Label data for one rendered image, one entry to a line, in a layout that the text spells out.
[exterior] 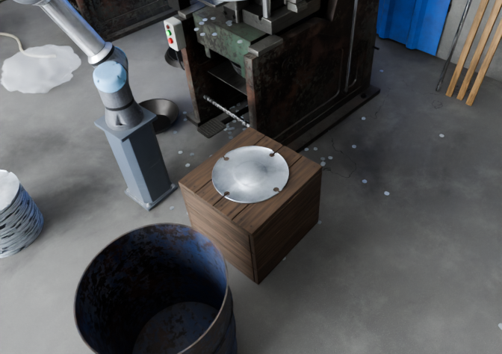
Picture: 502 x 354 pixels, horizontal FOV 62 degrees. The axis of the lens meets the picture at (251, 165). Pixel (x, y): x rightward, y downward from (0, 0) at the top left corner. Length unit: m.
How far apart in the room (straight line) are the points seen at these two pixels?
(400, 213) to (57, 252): 1.51
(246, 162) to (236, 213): 0.24
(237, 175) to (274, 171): 0.14
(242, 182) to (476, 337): 0.98
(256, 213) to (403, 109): 1.29
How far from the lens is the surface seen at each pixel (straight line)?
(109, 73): 1.66
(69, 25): 1.71
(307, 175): 1.57
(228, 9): 1.90
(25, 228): 2.08
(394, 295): 1.74
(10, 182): 2.06
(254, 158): 1.64
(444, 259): 1.87
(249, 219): 1.45
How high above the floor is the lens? 1.51
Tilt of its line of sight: 46 degrees down
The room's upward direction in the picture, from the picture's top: 6 degrees counter-clockwise
